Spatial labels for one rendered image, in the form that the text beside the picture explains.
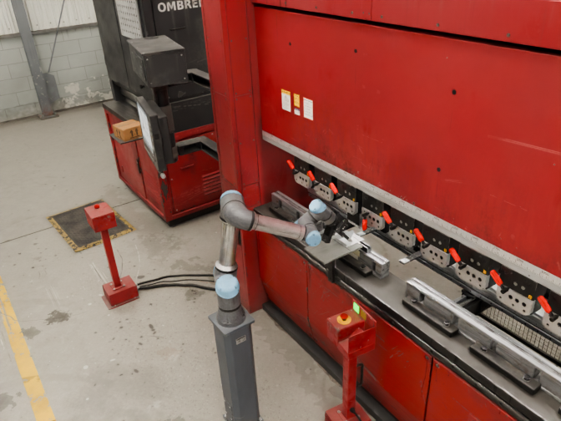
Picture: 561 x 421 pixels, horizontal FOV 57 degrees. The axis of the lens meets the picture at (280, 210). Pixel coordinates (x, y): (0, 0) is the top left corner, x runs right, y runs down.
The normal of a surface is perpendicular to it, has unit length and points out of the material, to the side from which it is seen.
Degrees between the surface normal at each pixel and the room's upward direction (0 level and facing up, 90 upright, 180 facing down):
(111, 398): 0
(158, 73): 90
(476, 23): 90
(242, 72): 90
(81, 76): 90
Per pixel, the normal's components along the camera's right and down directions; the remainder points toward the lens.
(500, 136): -0.83, 0.30
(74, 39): 0.58, 0.37
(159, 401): -0.04, -0.87
